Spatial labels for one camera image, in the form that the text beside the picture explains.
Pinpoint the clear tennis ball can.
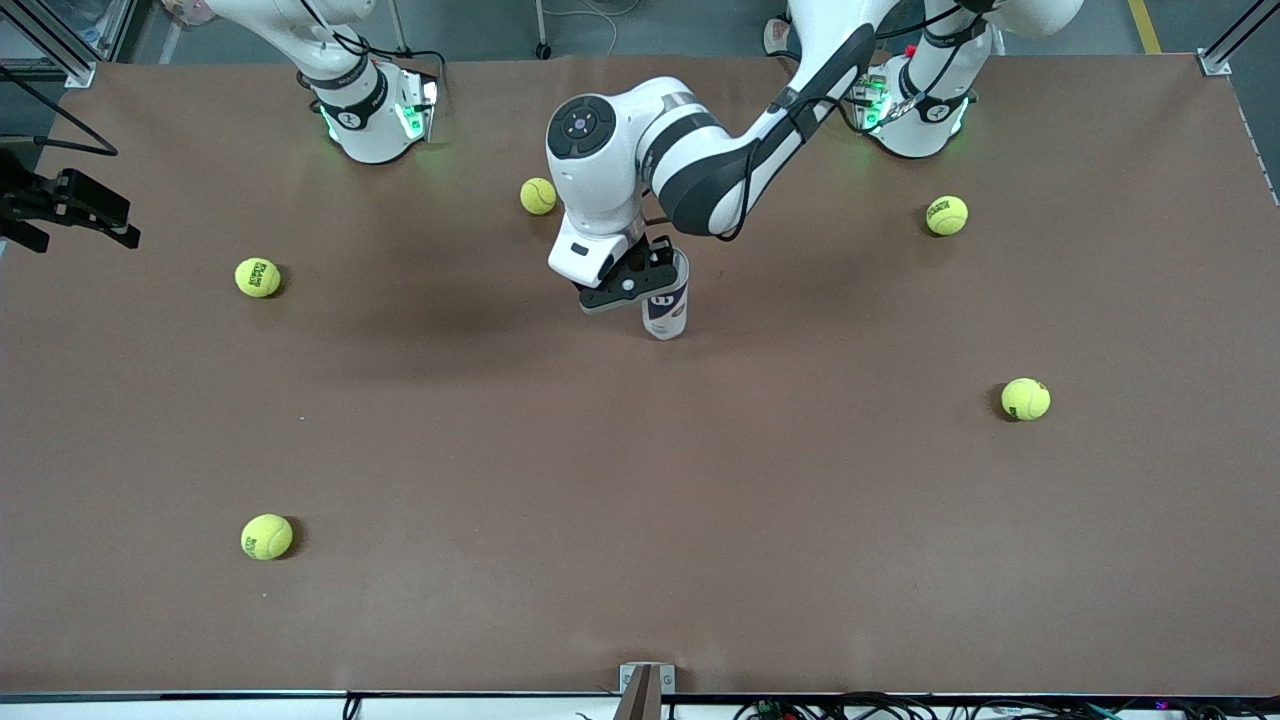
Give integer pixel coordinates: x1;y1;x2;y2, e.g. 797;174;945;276
641;247;692;342

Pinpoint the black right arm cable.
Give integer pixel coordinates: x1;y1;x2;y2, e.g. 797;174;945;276
0;62;119;158

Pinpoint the aluminium frame post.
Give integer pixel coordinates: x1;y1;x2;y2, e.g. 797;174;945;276
1200;0;1280;77
0;0;136;89

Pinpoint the black right base cable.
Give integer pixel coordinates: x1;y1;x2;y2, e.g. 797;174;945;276
300;0;448;96

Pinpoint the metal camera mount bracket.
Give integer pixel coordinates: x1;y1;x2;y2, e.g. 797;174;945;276
618;662;676;720

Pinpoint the black cable bundle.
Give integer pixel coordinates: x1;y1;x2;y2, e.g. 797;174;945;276
730;690;1280;720

